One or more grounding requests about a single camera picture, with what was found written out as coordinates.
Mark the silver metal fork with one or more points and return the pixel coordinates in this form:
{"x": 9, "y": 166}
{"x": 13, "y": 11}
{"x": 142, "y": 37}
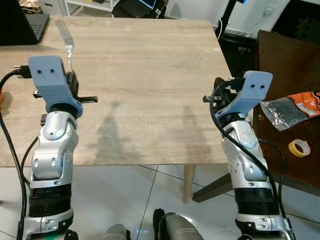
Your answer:
{"x": 69, "y": 50}

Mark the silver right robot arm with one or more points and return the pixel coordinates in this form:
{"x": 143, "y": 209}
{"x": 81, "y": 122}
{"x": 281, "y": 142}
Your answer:
{"x": 245, "y": 160}

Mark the dark brown wooden table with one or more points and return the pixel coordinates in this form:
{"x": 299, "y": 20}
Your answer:
{"x": 285, "y": 75}

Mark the orange and clear plastic bag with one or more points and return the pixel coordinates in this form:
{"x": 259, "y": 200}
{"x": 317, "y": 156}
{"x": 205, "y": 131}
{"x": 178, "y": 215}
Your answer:
{"x": 285, "y": 112}

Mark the light wooden table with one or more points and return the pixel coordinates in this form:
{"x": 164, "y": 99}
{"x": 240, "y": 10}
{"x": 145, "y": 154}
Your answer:
{"x": 140, "y": 75}

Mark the black tripod stand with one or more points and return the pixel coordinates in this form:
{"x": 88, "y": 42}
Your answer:
{"x": 229, "y": 17}

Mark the black laptop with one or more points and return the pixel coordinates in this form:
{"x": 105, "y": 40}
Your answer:
{"x": 20, "y": 25}

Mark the white shelf unit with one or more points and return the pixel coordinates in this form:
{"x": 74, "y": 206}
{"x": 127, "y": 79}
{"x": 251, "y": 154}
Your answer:
{"x": 85, "y": 5}

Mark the yellow tape roll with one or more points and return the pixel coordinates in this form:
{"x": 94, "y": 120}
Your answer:
{"x": 293, "y": 150}

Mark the blue-lit device on tripod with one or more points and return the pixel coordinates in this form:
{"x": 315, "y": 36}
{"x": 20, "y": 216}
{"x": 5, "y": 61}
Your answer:
{"x": 243, "y": 1}

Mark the black flat panel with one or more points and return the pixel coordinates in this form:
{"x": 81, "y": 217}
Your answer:
{"x": 300, "y": 9}

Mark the black device with blue screen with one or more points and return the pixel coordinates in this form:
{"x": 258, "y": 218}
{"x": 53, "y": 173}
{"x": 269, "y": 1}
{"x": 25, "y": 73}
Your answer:
{"x": 140, "y": 7}

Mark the grey right robot leg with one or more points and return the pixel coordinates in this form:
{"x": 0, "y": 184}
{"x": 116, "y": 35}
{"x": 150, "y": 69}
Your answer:
{"x": 177, "y": 227}

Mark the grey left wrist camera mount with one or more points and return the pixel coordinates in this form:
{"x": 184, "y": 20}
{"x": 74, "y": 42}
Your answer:
{"x": 50, "y": 80}

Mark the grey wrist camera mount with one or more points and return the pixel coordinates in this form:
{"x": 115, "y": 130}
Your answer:
{"x": 252, "y": 87}
{"x": 50, "y": 80}

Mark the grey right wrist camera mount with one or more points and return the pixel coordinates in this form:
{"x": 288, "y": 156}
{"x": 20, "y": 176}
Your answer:
{"x": 252, "y": 87}

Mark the white wall socket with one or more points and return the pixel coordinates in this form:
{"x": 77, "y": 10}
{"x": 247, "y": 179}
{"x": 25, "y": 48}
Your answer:
{"x": 269, "y": 12}

